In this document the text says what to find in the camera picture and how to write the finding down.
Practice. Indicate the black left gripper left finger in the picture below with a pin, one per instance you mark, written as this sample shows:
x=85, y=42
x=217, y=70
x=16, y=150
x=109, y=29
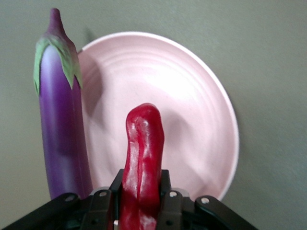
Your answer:
x=96, y=210

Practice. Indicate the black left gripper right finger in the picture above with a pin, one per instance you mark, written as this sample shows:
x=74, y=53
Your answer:
x=182, y=213

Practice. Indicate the red chili pepper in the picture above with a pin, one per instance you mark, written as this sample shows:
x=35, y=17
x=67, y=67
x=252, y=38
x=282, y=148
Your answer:
x=144, y=155

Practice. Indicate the long purple eggplant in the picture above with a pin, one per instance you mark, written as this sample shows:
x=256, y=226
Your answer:
x=60, y=119

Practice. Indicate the pale pink round plate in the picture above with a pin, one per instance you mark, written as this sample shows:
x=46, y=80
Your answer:
x=187, y=107

